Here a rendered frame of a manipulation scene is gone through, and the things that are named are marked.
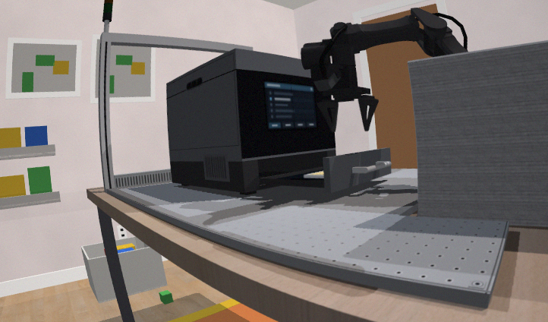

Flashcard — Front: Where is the green stack light segment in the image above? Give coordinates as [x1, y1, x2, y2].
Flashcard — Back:
[103, 3, 113, 14]

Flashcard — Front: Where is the dark grey gel imager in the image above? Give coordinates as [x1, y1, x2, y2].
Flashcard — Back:
[166, 49, 392, 195]

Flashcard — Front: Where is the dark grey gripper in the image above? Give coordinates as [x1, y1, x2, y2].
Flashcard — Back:
[317, 86, 379, 132]

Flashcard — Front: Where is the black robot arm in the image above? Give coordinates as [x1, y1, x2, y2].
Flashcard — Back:
[301, 8, 468, 91]

